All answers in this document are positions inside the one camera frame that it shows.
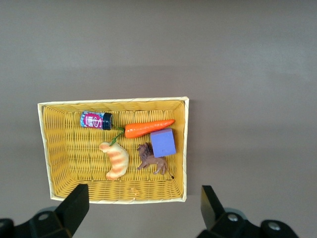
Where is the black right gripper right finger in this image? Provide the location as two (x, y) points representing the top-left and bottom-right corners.
(197, 185), (298, 238)

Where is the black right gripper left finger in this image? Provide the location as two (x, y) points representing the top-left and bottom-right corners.
(0, 183), (90, 238)

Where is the yellow wicker basket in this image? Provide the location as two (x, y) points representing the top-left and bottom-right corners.
(37, 96), (190, 205)

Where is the toy croissant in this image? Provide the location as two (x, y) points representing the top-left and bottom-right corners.
(99, 141), (130, 181)

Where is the brown toy lion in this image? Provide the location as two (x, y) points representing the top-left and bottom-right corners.
(136, 142), (174, 180)

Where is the purple block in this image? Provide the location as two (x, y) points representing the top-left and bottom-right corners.
(150, 127), (177, 159)

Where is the dark soda can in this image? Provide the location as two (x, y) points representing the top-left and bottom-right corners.
(79, 110), (113, 131)

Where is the orange toy carrot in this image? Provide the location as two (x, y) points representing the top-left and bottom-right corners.
(109, 119), (176, 147)

